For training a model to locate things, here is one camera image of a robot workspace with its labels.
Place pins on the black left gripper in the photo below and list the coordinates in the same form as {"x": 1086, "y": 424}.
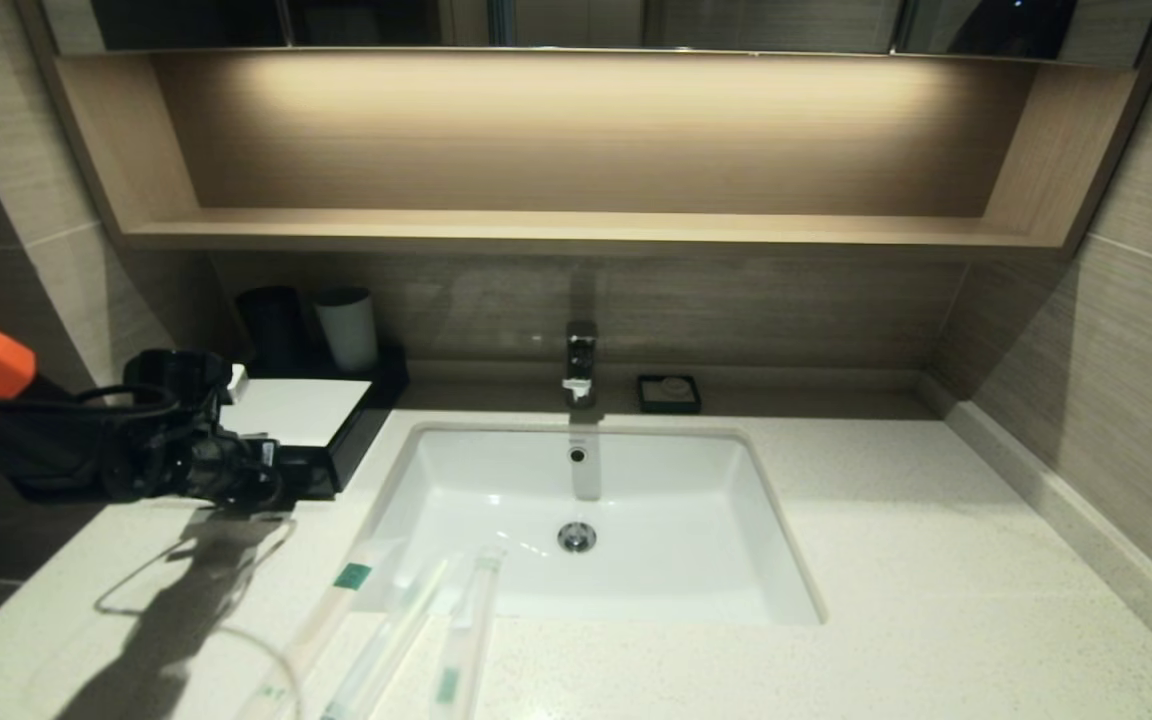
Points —
{"x": 231, "y": 472}

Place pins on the short clear toothbrush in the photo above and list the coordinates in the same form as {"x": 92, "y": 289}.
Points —
{"x": 466, "y": 630}

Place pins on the black amenity box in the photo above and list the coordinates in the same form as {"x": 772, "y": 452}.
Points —
{"x": 378, "y": 410}

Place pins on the white card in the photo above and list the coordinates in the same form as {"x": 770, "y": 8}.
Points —
{"x": 306, "y": 410}

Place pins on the black cup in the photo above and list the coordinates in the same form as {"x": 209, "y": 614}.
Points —
{"x": 272, "y": 325}

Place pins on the green-label toothbrush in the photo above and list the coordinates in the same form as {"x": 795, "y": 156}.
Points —
{"x": 321, "y": 620}

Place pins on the white cup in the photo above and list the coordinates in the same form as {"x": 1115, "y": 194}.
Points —
{"x": 348, "y": 333}

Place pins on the long clear wrapped toothbrush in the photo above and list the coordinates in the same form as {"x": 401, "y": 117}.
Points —
{"x": 396, "y": 635}

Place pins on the chrome sink drain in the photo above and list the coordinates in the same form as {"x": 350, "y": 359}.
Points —
{"x": 577, "y": 537}

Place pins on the chrome faucet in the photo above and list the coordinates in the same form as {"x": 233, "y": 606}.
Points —
{"x": 581, "y": 365}

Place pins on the black soap dish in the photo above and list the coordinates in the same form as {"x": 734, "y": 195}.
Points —
{"x": 646, "y": 406}

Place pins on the white sink basin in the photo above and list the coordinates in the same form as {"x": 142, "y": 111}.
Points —
{"x": 676, "y": 540}

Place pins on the beige soap bar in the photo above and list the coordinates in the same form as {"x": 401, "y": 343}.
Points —
{"x": 674, "y": 387}

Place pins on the mirror cabinet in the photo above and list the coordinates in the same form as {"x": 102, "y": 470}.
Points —
{"x": 736, "y": 25}

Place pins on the light wooden wall shelf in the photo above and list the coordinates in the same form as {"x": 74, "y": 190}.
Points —
{"x": 576, "y": 232}

